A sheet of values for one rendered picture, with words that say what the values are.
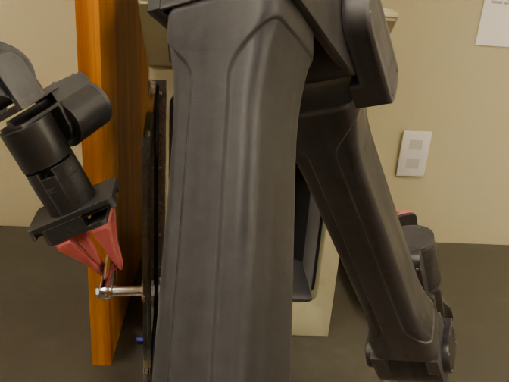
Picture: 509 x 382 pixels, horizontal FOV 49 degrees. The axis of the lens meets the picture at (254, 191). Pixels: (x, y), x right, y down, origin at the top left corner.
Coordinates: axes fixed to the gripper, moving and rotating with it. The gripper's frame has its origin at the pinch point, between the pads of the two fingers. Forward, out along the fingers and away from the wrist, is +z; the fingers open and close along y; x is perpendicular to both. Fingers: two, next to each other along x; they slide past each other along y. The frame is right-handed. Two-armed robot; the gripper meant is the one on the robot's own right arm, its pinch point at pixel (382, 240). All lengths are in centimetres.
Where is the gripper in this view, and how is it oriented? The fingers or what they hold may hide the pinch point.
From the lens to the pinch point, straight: 82.7
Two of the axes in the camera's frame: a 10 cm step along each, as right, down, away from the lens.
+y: -2.1, -9.0, -3.8
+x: -9.8, 2.1, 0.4
